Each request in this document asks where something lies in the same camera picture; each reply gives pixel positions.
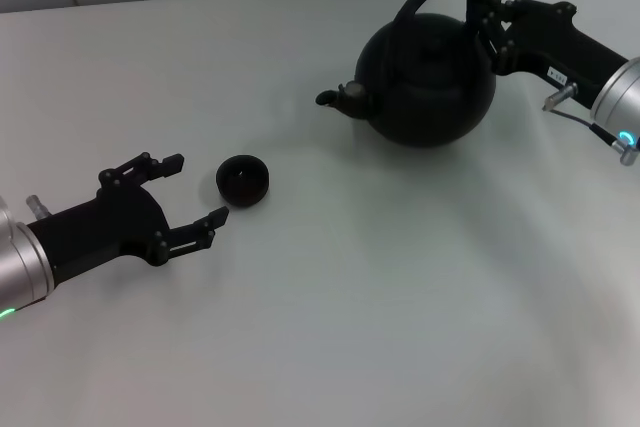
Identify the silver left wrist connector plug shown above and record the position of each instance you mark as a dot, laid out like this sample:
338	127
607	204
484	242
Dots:
36	204

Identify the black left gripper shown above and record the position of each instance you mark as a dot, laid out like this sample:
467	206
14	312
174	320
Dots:
105	227

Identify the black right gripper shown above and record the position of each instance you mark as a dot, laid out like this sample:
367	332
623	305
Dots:
550	42

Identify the small black teacup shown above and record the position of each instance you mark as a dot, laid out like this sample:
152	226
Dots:
242	181

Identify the black round teapot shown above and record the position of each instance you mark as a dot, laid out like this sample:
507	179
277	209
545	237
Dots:
425	92

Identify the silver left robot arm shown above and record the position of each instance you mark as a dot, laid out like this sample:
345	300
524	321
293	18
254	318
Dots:
22	267

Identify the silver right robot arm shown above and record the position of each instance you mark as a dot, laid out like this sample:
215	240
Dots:
620	92

